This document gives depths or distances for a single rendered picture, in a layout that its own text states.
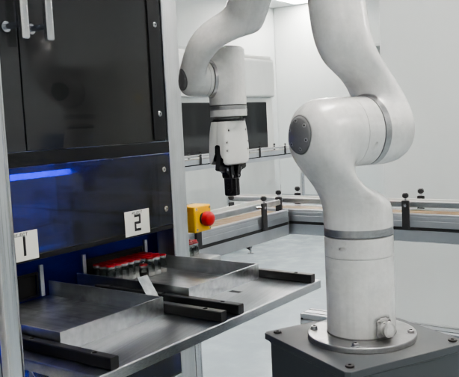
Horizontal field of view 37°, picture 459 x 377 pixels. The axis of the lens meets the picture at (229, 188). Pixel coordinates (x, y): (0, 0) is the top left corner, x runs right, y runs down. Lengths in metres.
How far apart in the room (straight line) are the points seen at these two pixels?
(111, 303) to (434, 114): 1.76
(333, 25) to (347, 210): 0.31
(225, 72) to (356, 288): 0.59
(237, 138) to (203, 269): 0.37
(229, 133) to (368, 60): 0.44
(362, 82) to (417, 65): 1.68
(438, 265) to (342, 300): 1.75
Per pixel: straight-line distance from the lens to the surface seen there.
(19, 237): 1.47
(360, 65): 1.22
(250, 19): 1.48
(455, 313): 2.97
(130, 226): 1.68
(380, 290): 1.21
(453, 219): 2.24
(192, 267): 1.77
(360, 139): 1.16
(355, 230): 1.18
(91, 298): 1.53
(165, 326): 1.32
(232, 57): 1.55
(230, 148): 1.55
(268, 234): 2.37
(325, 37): 1.22
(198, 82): 1.51
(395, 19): 2.96
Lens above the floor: 1.25
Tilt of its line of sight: 5 degrees down
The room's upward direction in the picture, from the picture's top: 3 degrees counter-clockwise
